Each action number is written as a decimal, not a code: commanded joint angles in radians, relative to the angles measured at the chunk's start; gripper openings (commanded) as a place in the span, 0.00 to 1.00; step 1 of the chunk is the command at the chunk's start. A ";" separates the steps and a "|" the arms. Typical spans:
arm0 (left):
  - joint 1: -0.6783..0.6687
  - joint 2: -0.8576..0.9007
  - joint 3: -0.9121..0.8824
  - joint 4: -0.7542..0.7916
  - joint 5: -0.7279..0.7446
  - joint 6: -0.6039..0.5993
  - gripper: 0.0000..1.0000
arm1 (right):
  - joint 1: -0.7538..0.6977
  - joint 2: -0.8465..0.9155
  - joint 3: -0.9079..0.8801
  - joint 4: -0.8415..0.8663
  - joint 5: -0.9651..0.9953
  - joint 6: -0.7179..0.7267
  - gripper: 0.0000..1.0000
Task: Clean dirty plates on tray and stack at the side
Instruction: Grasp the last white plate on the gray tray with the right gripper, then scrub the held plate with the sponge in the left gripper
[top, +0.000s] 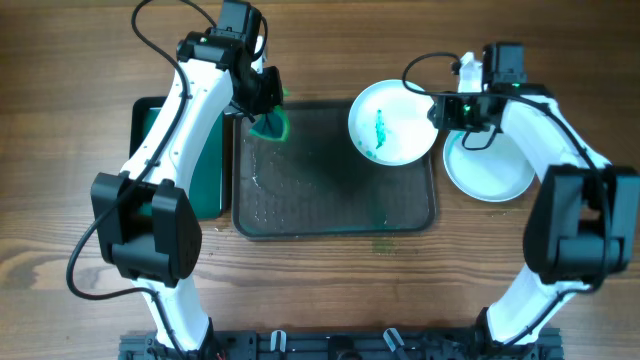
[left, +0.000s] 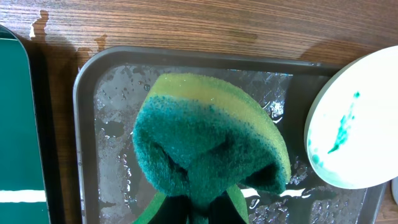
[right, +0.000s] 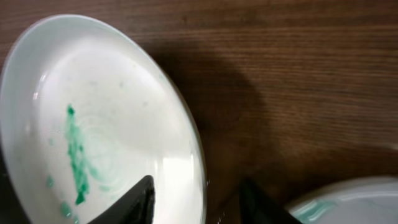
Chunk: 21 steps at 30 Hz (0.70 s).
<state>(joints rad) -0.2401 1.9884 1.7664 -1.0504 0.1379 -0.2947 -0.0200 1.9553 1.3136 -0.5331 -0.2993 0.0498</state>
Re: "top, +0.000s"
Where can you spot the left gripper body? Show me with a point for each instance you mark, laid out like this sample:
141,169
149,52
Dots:
259,91

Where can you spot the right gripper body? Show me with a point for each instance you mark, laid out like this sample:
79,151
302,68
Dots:
458,110

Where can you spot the green yellow sponge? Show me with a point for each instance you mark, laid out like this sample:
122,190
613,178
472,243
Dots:
273,126

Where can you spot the pale blue plate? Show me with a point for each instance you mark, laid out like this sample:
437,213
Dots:
497,174

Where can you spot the white plate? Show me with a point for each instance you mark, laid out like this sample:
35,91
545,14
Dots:
388,123

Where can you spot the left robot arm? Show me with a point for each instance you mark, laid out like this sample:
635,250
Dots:
144,220

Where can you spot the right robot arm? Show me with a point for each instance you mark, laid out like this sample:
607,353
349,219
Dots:
582,226

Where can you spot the black tray with green water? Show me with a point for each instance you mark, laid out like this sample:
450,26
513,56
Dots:
210,189

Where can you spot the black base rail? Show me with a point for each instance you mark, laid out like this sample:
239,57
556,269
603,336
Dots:
451,343

